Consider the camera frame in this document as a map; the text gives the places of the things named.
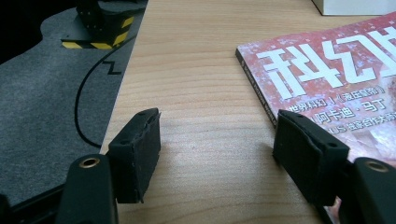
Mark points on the white expandable rack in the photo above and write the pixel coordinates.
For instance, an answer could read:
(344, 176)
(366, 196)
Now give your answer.
(351, 6)

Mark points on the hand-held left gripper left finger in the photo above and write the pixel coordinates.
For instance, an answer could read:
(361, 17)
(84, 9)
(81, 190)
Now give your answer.
(134, 155)

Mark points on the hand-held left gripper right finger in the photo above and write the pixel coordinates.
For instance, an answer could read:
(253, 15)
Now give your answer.
(306, 155)

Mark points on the black stand base yellow stripes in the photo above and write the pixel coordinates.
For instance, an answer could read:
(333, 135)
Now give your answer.
(102, 28)

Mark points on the red magazine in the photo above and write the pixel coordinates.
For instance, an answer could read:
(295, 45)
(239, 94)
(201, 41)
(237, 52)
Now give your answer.
(311, 62)

